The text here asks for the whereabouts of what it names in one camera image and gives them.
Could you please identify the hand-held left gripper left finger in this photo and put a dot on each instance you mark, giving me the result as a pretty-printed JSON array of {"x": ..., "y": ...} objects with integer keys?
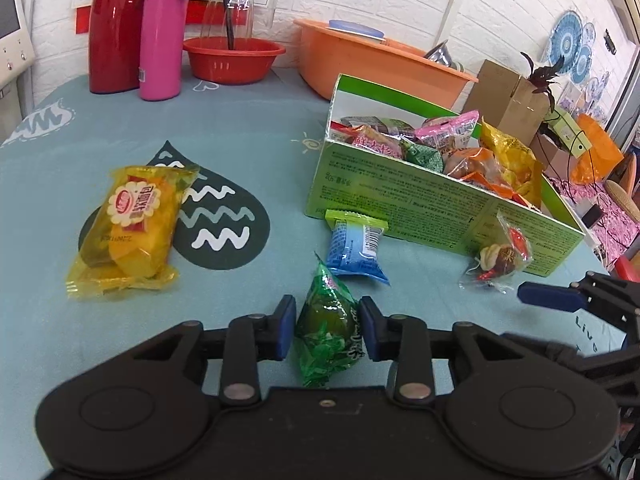
[{"x": 286, "y": 330}]

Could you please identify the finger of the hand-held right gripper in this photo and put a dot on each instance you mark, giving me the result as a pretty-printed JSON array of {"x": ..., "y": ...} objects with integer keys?
[
  {"x": 545, "y": 294},
  {"x": 560, "y": 353}
]

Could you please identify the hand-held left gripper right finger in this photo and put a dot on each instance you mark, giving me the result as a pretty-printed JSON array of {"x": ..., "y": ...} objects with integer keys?
[{"x": 368, "y": 332}]

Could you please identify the large orange snack packet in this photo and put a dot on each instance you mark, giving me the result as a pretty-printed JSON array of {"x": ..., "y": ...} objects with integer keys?
[{"x": 492, "y": 187}]

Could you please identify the green cardboard box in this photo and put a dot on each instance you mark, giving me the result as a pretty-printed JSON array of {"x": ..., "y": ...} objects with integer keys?
[{"x": 400, "y": 200}]

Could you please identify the yellow crinkled snack packet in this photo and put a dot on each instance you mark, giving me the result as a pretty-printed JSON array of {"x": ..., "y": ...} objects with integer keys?
[{"x": 507, "y": 155}]

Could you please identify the small orange brown snack packet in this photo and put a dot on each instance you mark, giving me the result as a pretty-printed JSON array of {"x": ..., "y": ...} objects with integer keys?
[{"x": 462, "y": 162}]

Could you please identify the dark green snack packet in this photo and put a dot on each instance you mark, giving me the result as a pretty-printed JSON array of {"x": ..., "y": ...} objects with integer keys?
[{"x": 425, "y": 157}]

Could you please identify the dark red snack packet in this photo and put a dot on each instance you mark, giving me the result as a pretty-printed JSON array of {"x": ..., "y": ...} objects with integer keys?
[{"x": 372, "y": 147}]

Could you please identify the pink edged snack packet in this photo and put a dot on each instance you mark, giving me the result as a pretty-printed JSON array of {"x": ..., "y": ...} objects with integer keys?
[{"x": 445, "y": 132}]

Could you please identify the blue snack packet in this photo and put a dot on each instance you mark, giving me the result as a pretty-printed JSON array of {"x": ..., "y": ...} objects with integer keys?
[{"x": 355, "y": 247}]

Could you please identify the small black device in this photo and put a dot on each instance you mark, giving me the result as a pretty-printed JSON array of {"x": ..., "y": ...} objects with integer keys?
[{"x": 592, "y": 215}]

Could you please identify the pink patterned cloth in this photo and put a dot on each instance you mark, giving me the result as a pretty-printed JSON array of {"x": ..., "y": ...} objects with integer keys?
[{"x": 612, "y": 220}]

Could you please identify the orange plastic bag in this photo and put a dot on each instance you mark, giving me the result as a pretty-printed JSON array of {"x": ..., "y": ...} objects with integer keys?
[{"x": 597, "y": 150}]

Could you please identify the small green white box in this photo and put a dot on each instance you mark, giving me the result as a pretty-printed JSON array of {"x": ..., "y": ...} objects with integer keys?
[{"x": 565, "y": 127}]

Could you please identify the yellow cake snack packet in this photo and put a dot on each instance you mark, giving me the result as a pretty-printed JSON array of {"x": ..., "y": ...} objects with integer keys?
[{"x": 130, "y": 225}]

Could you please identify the brown cardboard box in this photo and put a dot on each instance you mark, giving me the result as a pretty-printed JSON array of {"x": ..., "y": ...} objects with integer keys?
[{"x": 510, "y": 95}]

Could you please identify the teal printed tablecloth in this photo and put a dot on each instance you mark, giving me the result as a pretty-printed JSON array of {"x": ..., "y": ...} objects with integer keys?
[{"x": 250, "y": 125}]

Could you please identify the purple leaf plant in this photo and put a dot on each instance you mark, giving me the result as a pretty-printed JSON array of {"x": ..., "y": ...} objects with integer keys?
[{"x": 545, "y": 75}]

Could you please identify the large blue patterned plate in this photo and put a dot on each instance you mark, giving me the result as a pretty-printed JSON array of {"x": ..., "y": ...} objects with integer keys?
[{"x": 567, "y": 35}]

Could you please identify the orange plastic basin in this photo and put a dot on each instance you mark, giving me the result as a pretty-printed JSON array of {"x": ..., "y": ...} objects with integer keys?
[{"x": 360, "y": 65}]

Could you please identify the red plastic basin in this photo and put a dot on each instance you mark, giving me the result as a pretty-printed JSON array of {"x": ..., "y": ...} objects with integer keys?
[{"x": 232, "y": 60}]

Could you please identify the blue lid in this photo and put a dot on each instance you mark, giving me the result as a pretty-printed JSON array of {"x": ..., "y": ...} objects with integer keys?
[{"x": 357, "y": 30}]

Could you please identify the pink bottle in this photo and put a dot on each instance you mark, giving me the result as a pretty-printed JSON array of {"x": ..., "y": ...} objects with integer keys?
[{"x": 160, "y": 35}]

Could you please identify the glass pitcher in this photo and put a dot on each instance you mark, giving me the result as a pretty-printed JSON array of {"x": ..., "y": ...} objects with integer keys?
[{"x": 230, "y": 10}]

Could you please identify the red thermos jug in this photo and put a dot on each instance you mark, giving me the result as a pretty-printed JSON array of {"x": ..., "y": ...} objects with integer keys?
[{"x": 112, "y": 25}]

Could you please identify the white appliance with screen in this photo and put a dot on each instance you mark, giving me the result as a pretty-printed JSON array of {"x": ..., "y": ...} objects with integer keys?
[{"x": 10, "y": 25}]

